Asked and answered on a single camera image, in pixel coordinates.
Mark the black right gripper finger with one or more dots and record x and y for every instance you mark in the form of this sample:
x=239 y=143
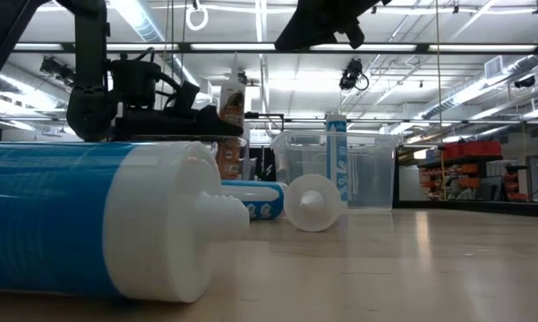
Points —
x=354 y=38
x=318 y=22

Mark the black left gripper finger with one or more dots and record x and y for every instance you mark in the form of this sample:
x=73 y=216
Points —
x=221 y=125

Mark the brown-label caulk tube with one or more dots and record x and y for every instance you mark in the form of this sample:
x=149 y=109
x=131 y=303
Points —
x=232 y=107

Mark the blue silicone sealant tube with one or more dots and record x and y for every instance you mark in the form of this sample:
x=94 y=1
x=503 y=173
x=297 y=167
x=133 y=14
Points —
x=49 y=214
x=336 y=156
x=275 y=201

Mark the orange sealant tube white nozzle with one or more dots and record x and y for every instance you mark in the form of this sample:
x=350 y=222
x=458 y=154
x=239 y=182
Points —
x=313 y=203

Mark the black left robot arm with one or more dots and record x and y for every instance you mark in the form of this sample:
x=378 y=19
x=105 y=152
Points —
x=89 y=67

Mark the thin hanging pole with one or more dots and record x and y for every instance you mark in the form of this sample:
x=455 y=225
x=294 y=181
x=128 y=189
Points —
x=438 y=89

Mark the large clear plastic bin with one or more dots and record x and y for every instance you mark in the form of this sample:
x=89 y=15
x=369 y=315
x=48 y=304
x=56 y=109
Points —
x=376 y=179

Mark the shelf with red bins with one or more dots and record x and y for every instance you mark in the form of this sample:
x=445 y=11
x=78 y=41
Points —
x=470 y=148

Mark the black ceiling device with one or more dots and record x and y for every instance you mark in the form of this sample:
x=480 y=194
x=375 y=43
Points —
x=524 y=82

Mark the black overhead camera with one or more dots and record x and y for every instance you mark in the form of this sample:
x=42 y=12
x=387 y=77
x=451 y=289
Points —
x=351 y=73

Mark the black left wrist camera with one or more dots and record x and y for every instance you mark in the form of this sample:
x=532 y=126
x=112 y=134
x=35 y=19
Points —
x=190 y=96

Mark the black overhead frame beam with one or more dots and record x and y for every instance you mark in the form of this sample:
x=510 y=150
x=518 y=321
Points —
x=429 y=48

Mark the silver ventilation duct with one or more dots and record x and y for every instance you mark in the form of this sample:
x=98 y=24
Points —
x=492 y=67

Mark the black table frame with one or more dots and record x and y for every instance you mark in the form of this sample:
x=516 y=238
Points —
x=474 y=208

